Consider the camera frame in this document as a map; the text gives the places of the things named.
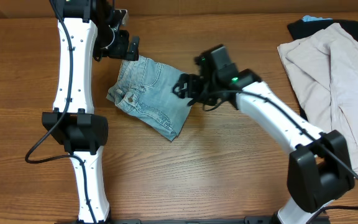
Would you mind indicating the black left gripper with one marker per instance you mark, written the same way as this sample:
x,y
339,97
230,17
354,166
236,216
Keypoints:
x,y
129,46

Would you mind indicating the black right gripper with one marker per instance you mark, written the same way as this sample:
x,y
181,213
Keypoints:
x,y
192,86

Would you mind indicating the light blue denim shorts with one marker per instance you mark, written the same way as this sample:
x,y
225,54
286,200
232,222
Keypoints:
x,y
144,90

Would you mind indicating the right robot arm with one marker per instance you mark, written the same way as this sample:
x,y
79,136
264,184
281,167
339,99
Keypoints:
x,y
319,165

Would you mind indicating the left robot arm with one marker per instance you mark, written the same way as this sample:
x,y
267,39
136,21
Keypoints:
x,y
89,31

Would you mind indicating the black folded garment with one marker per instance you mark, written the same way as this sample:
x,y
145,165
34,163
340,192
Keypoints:
x,y
300,29

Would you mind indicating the small blue cloth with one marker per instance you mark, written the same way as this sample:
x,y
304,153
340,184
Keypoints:
x,y
308,18

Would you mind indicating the beige folded garment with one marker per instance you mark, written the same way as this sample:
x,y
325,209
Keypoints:
x,y
323,72

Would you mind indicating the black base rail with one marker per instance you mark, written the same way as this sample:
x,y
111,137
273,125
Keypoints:
x,y
245,220

